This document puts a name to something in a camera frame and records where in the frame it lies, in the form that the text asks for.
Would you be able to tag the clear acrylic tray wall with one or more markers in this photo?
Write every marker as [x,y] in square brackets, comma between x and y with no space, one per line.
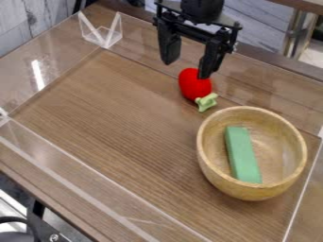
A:
[105,209]

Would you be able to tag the clear acrylic corner bracket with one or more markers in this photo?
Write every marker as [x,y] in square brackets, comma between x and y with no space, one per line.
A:
[102,36]

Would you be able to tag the metal leg in background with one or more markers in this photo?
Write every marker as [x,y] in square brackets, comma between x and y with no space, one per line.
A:
[298,37]

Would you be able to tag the red plush strawberry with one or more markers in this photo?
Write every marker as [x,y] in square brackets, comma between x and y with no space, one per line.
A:
[197,89]

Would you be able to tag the green rectangular block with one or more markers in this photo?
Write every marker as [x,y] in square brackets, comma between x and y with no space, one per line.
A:
[245,167]

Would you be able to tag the wooden bowl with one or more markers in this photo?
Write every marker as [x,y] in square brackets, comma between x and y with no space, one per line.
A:
[280,148]

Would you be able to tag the black table frame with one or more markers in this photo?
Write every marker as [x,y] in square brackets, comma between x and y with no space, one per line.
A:
[39,230]

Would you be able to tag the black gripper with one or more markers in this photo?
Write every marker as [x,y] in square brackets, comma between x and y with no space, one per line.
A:
[200,20]

